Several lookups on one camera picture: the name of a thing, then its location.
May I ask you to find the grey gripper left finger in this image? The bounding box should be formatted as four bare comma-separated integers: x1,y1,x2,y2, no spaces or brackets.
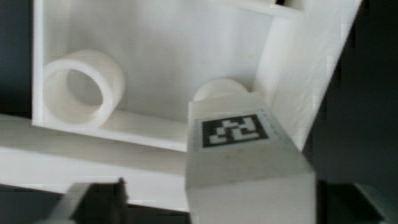
34,178,128,224

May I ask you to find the white chair seat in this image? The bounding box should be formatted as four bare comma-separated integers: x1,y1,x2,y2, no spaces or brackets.
32,0,363,151

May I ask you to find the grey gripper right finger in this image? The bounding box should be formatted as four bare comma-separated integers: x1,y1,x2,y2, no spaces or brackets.
356,184,398,224

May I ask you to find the white tagged chair leg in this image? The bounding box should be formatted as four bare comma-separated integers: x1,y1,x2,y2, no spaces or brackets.
185,79,316,224

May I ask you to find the white front rail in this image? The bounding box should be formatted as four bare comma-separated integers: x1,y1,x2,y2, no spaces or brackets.
0,114,189,211

